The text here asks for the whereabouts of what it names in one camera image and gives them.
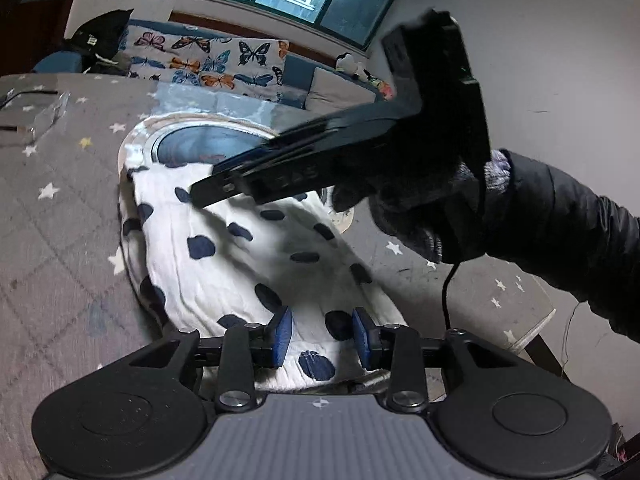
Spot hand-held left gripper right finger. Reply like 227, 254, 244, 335
351, 306, 522, 411

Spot rimless eyeglasses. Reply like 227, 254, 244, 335
0, 89, 68, 146

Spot grey pillow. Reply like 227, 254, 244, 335
304, 67, 381, 113

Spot person's right hand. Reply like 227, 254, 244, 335
331, 149, 512, 266

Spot black cable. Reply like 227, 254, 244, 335
442, 260, 462, 334

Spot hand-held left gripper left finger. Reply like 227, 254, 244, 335
127, 305, 295, 412

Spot white polka dot pants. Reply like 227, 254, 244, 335
119, 162, 406, 393

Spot black jacket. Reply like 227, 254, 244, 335
62, 8, 136, 73

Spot butterfly print pillow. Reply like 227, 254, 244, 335
220, 39, 292, 103
124, 27, 236, 91

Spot blue sofa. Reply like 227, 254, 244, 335
30, 17, 397, 113

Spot round built-in table heater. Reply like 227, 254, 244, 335
117, 112, 356, 311

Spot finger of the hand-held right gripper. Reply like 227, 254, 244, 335
190, 160, 261, 209

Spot grey star tablecloth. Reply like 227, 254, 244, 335
0, 72, 557, 480

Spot black and white plush toy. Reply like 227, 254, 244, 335
335, 52, 373, 81

